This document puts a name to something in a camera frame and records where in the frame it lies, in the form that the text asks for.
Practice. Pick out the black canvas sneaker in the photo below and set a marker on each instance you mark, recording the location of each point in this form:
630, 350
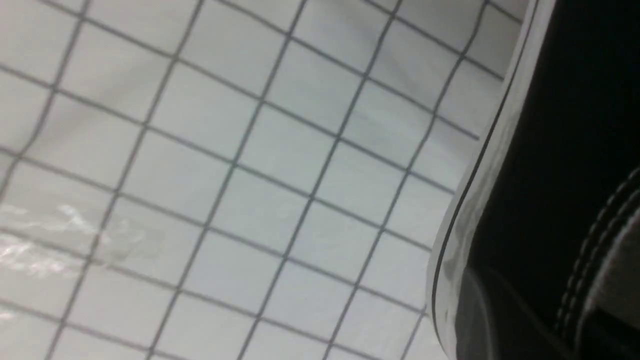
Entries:
537, 257

